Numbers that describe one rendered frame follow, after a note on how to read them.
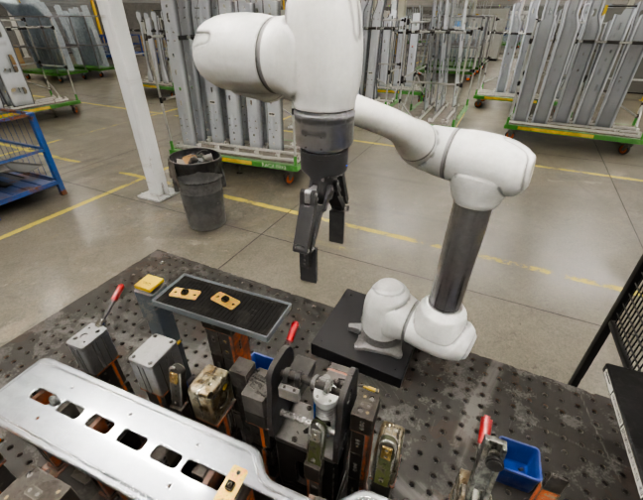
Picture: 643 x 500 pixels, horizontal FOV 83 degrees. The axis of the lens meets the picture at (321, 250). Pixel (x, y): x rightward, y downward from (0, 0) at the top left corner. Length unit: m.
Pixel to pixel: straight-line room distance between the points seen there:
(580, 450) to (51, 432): 1.48
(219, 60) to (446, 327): 0.97
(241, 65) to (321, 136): 0.15
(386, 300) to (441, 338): 0.21
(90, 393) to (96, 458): 0.20
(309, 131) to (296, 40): 0.11
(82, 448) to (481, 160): 1.14
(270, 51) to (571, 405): 1.45
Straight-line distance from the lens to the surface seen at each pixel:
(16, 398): 1.29
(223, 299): 1.05
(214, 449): 0.98
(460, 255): 1.10
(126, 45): 4.44
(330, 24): 0.51
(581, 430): 1.57
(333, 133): 0.54
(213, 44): 0.62
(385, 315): 1.31
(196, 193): 3.63
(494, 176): 0.96
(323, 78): 0.51
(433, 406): 1.42
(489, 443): 0.77
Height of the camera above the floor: 1.84
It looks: 33 degrees down
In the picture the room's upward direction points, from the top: straight up
